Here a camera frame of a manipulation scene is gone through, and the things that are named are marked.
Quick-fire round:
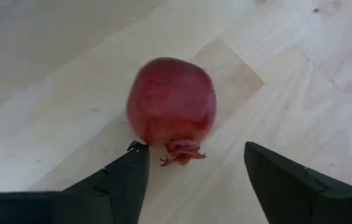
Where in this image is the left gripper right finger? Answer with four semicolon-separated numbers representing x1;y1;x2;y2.
244;141;352;224

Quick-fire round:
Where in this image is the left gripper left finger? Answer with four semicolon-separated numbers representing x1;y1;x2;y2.
0;139;151;224

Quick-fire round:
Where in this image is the bright red pomegranate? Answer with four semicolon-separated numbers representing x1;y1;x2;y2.
126;57;217;167

